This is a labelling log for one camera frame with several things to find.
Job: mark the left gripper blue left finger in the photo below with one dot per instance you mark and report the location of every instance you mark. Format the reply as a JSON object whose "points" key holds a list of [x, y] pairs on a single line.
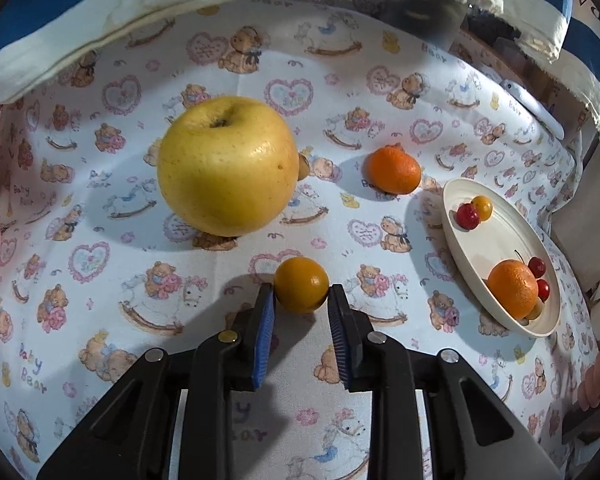
{"points": [[255, 327]]}

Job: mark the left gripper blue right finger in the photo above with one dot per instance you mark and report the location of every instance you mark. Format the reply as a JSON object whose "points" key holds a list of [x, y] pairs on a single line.
{"points": [[349, 329]]}

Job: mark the small yellow tomato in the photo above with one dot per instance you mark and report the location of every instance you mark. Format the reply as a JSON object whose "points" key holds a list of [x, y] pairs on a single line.
{"points": [[483, 207], [301, 285]]}

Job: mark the small dark red crabapple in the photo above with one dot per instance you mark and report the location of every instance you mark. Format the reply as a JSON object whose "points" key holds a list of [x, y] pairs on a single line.
{"points": [[467, 216]]}

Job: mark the orange mandarin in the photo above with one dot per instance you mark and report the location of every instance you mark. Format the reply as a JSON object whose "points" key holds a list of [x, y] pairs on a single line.
{"points": [[393, 171]]}

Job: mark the large orange in plate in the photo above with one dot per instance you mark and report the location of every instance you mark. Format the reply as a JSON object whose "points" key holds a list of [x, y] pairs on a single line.
{"points": [[512, 283]]}

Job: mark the baby bear printed bedsheet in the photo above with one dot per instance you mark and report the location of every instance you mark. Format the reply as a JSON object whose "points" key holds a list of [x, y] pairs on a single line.
{"points": [[95, 267]]}

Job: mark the large yellow apple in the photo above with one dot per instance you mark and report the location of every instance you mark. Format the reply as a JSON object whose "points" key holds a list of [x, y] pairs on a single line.
{"points": [[228, 166]]}

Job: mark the small brown longan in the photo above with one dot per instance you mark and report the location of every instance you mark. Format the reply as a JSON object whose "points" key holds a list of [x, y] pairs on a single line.
{"points": [[304, 167]]}

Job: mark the cream round plate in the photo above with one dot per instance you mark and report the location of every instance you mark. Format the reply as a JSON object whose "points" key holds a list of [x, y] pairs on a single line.
{"points": [[506, 235]]}

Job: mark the small yellow tomato in plate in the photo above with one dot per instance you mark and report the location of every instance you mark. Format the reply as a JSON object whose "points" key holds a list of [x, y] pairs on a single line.
{"points": [[483, 207]]}

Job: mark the brown longan in plate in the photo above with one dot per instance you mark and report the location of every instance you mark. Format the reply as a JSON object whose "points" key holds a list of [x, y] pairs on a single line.
{"points": [[536, 311]]}

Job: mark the red crabapple with stem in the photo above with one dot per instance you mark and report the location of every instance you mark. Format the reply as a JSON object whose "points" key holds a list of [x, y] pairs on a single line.
{"points": [[537, 267]]}

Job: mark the red cherry tomato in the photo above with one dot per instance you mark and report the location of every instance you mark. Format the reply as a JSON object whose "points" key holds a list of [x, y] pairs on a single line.
{"points": [[543, 289]]}

